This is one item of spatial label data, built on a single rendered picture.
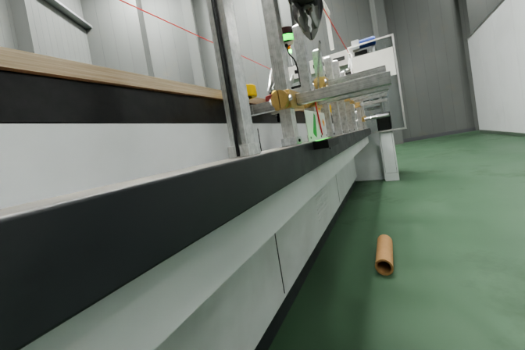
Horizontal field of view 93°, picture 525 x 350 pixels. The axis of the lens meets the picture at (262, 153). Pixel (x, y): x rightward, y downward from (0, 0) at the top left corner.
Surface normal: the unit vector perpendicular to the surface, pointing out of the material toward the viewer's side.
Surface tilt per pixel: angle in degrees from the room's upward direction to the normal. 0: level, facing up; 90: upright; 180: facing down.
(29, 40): 90
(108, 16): 90
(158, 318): 90
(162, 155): 90
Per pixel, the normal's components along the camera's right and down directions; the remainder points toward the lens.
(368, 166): -0.45, 0.11
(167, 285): 0.88, -0.13
